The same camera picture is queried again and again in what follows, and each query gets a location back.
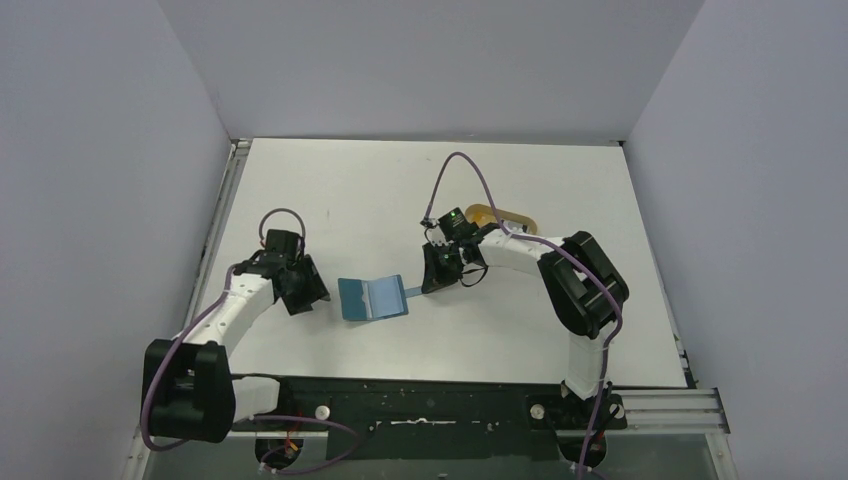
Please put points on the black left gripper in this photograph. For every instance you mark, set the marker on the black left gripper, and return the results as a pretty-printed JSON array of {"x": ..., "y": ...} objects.
[{"x": 304, "y": 285}]

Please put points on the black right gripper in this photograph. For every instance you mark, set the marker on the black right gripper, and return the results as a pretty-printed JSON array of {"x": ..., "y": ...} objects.
[{"x": 438, "y": 268}]

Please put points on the blue leather card holder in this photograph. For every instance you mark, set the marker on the blue leather card holder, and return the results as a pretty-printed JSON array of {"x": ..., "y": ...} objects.
[{"x": 378, "y": 299}]

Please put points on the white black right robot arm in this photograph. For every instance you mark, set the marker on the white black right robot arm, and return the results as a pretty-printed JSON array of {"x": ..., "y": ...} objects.
[{"x": 585, "y": 289}]

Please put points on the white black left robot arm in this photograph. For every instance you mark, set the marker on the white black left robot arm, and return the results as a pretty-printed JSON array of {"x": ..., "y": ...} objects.
[{"x": 205, "y": 358}]

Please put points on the beige oval plastic tray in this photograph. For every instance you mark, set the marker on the beige oval plastic tray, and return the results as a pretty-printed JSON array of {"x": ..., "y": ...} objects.
[{"x": 482, "y": 215}]

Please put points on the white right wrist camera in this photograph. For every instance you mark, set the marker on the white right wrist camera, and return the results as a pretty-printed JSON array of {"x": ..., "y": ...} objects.
[{"x": 432, "y": 231}]

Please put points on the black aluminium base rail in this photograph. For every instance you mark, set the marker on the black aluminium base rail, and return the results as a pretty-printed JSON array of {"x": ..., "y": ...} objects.
[{"x": 370, "y": 419}]

